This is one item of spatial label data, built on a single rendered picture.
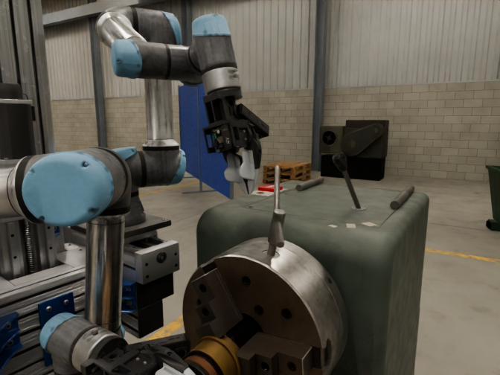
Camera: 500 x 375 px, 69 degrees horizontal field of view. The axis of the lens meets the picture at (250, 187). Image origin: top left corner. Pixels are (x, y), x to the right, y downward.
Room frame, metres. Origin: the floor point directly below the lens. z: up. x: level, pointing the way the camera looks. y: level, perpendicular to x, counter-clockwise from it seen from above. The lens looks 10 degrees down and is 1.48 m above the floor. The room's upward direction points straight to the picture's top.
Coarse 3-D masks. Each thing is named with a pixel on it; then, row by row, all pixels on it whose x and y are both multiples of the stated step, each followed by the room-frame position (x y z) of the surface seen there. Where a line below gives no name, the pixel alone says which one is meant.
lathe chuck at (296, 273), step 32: (224, 256) 0.64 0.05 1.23; (256, 256) 0.62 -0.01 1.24; (288, 256) 0.64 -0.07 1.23; (192, 288) 0.68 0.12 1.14; (256, 288) 0.60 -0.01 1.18; (288, 288) 0.57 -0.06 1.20; (320, 288) 0.61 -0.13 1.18; (192, 320) 0.68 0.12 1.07; (256, 320) 0.60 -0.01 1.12; (288, 320) 0.57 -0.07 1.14; (320, 320) 0.55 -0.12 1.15
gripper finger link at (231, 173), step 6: (228, 156) 0.76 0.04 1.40; (234, 156) 0.77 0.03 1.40; (240, 156) 0.77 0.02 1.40; (228, 162) 0.75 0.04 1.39; (234, 162) 0.77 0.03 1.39; (240, 162) 0.76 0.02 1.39; (228, 168) 0.75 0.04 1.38; (234, 168) 0.76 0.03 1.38; (228, 174) 0.74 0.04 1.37; (234, 174) 0.75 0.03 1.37; (228, 180) 0.73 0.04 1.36; (234, 180) 0.75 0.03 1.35; (240, 180) 0.76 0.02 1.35; (246, 180) 0.77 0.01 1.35; (240, 186) 0.76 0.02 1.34; (246, 186) 0.75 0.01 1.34; (246, 192) 0.75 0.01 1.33
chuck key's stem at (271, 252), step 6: (276, 210) 0.63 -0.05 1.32; (282, 210) 0.64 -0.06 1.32; (276, 216) 0.62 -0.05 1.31; (282, 216) 0.62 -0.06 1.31; (282, 222) 0.63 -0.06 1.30; (270, 228) 0.63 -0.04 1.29; (270, 234) 0.63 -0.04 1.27; (270, 240) 0.63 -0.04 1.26; (270, 246) 0.63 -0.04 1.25; (270, 252) 0.63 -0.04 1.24
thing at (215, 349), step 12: (204, 348) 0.52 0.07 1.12; (216, 348) 0.52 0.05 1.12; (228, 348) 0.53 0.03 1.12; (192, 360) 0.50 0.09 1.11; (204, 360) 0.50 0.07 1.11; (216, 360) 0.50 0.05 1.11; (228, 360) 0.52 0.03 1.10; (204, 372) 0.48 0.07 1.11; (216, 372) 0.50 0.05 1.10; (228, 372) 0.50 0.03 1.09; (240, 372) 0.52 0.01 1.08
